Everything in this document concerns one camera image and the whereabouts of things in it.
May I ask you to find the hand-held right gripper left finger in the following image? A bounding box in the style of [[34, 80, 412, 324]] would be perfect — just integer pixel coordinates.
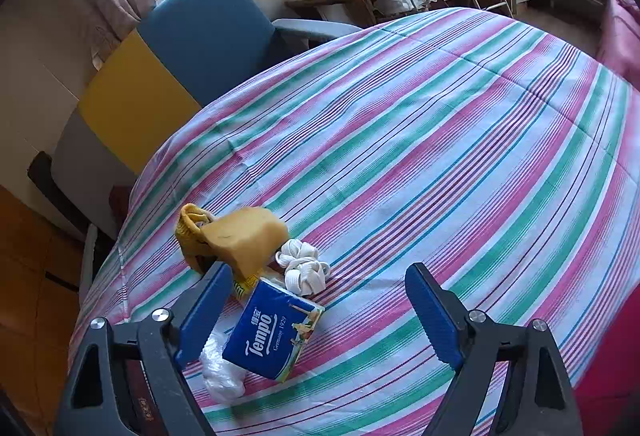
[[55, 261, 233, 436]]

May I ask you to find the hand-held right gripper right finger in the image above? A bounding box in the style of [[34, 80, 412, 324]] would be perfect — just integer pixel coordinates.
[[405, 262, 585, 436]]

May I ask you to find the white plastic bag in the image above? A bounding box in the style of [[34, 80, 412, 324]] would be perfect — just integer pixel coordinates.
[[199, 330, 247, 403]]

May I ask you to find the blue tissue pack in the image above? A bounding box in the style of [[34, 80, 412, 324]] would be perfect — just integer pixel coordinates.
[[221, 278, 326, 384]]

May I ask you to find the yellow knitted sock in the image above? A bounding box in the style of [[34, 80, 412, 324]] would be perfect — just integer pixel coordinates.
[[173, 203, 217, 275]]

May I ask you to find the large yellow sponge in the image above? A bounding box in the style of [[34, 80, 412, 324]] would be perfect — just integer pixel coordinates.
[[204, 207, 289, 283]]

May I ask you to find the white cloth bundle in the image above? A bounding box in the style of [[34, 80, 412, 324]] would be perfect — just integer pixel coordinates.
[[275, 238, 332, 300]]

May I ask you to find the striped blanket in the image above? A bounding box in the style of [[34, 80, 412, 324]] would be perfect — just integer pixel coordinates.
[[67, 6, 640, 436]]

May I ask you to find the wooden wardrobe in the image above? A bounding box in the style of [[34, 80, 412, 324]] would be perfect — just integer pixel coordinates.
[[0, 183, 93, 432]]

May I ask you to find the grey yellow blue sofa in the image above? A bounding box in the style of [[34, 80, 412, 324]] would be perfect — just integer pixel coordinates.
[[50, 0, 363, 241]]

